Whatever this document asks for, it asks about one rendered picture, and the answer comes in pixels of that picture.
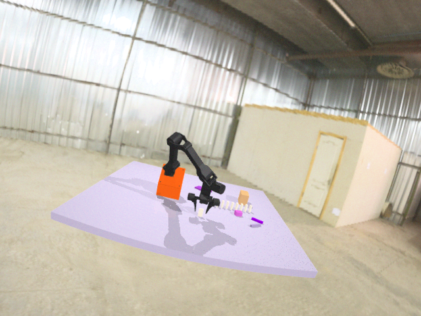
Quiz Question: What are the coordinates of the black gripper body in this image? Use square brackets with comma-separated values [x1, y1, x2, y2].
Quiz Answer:
[187, 188, 220, 207]

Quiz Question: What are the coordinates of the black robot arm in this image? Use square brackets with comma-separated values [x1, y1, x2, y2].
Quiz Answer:
[162, 132, 226, 205]

